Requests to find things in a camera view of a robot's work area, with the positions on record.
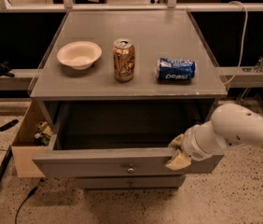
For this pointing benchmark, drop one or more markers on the crumpled items in box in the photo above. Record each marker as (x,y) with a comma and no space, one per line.
(43,134)

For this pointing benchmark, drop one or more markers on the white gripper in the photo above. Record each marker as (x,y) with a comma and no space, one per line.
(189,144)

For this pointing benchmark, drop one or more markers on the grey bottom drawer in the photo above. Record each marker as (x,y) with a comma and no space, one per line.
(131,182)

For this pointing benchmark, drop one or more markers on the grey top drawer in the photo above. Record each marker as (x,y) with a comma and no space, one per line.
(118,138)

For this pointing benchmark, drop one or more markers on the grey drawer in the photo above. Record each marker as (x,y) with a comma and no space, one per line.
(131,182)
(118,138)

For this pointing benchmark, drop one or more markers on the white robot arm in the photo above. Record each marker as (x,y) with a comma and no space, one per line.
(230,126)

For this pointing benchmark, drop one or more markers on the cardboard box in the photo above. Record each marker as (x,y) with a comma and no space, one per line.
(24,146)

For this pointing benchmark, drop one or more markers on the black marker on floor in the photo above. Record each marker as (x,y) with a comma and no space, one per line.
(9,125)

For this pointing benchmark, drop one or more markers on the grey drawer cabinet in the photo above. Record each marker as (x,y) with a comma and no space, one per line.
(116,88)

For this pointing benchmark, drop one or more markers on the blue pepsi can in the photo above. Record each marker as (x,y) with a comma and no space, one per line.
(170,69)

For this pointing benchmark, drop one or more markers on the white paper bowl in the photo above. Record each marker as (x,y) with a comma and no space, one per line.
(79,55)

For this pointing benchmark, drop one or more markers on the gold soda can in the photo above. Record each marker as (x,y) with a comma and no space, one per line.
(124,59)

